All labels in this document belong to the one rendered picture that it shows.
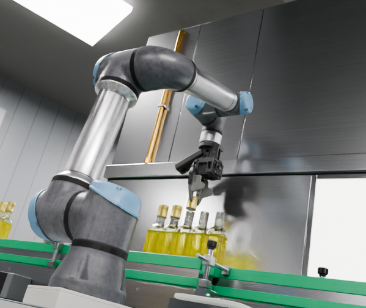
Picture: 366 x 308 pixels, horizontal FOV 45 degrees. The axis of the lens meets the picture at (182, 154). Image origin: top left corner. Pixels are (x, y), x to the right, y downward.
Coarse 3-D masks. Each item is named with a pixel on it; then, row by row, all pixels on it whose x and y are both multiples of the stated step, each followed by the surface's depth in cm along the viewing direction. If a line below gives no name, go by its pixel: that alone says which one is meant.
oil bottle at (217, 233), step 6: (210, 228) 138; (216, 228) 136; (222, 228) 138; (210, 234) 136; (216, 234) 135; (222, 234) 136; (204, 240) 137; (216, 240) 134; (222, 240) 135; (204, 246) 135; (216, 246) 133; (222, 246) 135; (204, 252) 134; (216, 252) 133; (222, 252) 135; (216, 258) 132; (222, 258) 135; (222, 264) 135
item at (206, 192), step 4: (204, 180) 153; (208, 184) 152; (204, 188) 152; (208, 188) 151; (196, 192) 152; (200, 192) 151; (204, 192) 151; (208, 192) 150; (212, 192) 150; (196, 196) 151; (200, 196) 151; (204, 196) 151; (208, 196) 150; (200, 200) 151
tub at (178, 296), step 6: (180, 294) 97; (186, 294) 96; (186, 300) 96; (192, 300) 96; (198, 300) 94; (204, 300) 93; (210, 300) 92; (216, 300) 92; (222, 300) 91; (222, 306) 91; (228, 306) 91; (234, 306) 90; (240, 306) 90; (246, 306) 91
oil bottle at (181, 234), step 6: (180, 228) 143; (186, 228) 142; (180, 234) 142; (186, 234) 141; (174, 240) 142; (180, 240) 141; (186, 240) 140; (174, 246) 141; (180, 246) 140; (186, 246) 140; (174, 252) 140; (180, 252) 139
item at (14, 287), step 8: (0, 272) 149; (0, 280) 147; (8, 280) 145; (16, 280) 146; (24, 280) 148; (0, 288) 145; (8, 288) 143; (16, 288) 146; (24, 288) 148; (0, 296) 143; (8, 296) 143; (16, 296) 146
